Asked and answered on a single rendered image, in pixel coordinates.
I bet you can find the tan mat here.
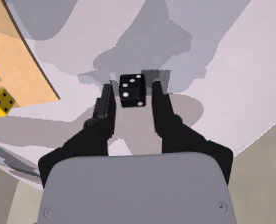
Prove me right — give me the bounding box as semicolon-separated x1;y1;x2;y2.
0;0;60;108

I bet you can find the yellow die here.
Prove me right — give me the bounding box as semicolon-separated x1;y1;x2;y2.
0;89;15;116

